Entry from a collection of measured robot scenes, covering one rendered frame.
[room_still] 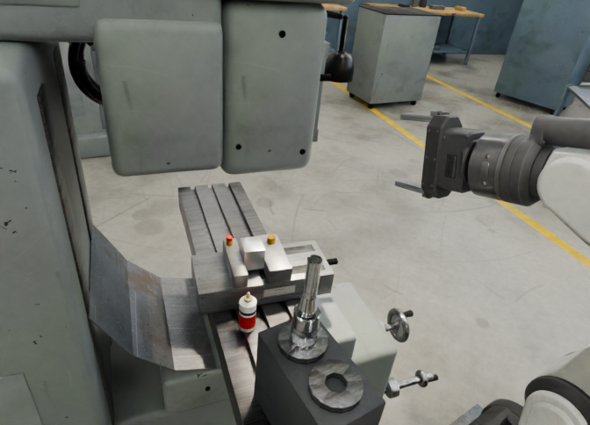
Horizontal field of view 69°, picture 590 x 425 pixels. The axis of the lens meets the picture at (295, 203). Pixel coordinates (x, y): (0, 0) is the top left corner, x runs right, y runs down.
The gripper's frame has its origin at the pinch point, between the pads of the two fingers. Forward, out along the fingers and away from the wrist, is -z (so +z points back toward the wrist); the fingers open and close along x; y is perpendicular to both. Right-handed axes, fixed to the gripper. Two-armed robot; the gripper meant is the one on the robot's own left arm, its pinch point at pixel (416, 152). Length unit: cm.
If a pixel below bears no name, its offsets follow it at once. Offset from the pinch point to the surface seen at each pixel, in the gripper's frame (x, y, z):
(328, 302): -51, -22, -40
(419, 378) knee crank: -85, -54, -28
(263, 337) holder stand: -34.1, 17.7, -16.1
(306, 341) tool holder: -32.2, 14.1, -8.5
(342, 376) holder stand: -36.0, 12.0, -1.6
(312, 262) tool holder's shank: -16.5, 15.6, -6.1
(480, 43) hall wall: 87, -836, -452
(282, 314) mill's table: -46, -2, -36
